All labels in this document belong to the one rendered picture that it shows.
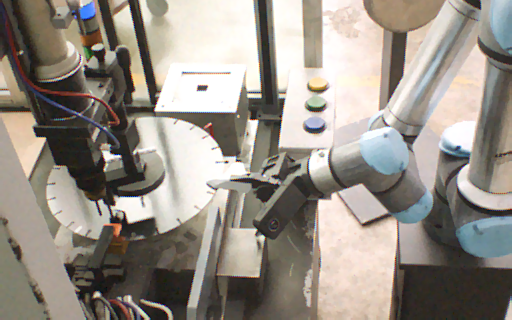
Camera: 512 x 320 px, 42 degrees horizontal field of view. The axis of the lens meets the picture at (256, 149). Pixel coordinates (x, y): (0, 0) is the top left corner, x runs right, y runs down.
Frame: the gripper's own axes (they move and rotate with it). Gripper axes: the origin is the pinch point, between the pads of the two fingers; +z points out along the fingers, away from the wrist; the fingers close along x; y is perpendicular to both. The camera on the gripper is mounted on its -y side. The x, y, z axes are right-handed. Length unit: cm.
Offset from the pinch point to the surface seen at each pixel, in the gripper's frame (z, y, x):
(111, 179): 6.1, -9.1, 20.7
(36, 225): -47, -59, 45
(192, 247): 6.7, -6.6, -0.2
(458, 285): -23.8, 9.7, -42.0
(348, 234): 41, 76, -79
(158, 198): 5.8, -4.9, 11.3
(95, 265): 6.4, -23.3, 15.2
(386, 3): -6, 102, -19
